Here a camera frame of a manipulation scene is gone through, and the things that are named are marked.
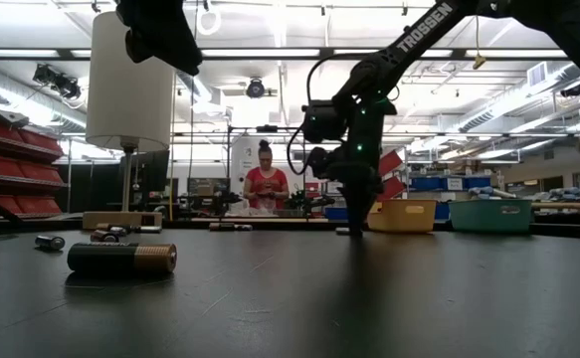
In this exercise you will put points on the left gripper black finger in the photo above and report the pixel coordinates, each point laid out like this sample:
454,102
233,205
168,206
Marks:
190,54
172,57

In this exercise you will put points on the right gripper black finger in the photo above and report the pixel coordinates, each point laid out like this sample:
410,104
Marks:
354,214
365,209

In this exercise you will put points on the yellow plastic bin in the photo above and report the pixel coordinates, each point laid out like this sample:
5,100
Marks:
404,216

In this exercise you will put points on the black background robot arm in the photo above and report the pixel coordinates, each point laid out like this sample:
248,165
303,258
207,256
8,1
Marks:
220,201
309,201

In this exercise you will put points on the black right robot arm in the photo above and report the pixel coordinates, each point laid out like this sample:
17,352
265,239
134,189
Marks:
419,30

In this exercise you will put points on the red tilted storage bin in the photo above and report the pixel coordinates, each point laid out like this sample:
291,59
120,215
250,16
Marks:
393,188
390,161

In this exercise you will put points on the white blue sign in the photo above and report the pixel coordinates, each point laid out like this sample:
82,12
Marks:
333,187

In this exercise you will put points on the white shade wooden base lamp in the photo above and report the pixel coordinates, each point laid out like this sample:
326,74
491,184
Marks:
130,89

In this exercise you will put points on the blue storage bin row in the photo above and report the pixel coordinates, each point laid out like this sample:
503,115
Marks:
448,183

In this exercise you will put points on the person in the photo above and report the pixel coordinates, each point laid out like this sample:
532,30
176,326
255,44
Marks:
265,184

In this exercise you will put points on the silver black battery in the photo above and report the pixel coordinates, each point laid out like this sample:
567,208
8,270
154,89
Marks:
119,231
147,229
243,227
50,242

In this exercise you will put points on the black monitor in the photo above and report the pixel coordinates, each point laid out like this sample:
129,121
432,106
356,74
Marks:
147,171

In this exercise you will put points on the teal plastic bin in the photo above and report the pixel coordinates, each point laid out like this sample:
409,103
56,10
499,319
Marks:
488,216

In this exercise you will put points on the red storage bin rack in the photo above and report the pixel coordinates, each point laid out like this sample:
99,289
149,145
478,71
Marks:
16,169

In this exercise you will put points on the white air vent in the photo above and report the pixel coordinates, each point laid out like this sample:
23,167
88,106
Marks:
537,73

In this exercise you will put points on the wooden workbench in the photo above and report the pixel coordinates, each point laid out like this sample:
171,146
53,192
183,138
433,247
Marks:
568,205

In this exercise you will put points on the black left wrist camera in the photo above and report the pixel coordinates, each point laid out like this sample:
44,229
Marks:
135,47

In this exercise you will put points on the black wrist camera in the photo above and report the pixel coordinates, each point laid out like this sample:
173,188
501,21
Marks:
135,47
325,163

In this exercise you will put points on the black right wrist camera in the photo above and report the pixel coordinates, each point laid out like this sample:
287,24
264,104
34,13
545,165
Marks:
325,163

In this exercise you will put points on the black metal frame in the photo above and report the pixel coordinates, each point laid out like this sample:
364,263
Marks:
267,128

